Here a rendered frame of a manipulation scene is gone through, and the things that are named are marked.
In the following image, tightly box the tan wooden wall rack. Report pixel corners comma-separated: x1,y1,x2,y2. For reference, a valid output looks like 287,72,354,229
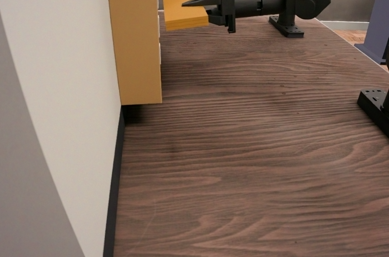
108,0,162,105

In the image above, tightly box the wooden plank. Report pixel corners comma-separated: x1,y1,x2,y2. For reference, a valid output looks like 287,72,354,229
163,0,209,31

